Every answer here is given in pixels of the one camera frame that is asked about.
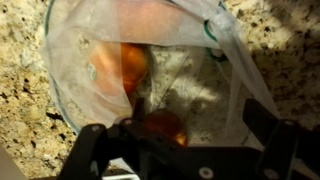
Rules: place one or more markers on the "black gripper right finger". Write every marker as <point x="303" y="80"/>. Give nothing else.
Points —
<point x="283" y="150"/>

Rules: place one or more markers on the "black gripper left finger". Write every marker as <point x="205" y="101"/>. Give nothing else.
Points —
<point x="86" y="150"/>

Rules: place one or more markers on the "clear plastic zip bag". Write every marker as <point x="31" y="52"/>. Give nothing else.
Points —
<point x="186" y="83"/>

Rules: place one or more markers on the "dark red peach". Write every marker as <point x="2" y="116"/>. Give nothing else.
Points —
<point x="166" y="125"/>

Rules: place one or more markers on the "pale pink peach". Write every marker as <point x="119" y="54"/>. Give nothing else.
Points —
<point x="156" y="20"/>

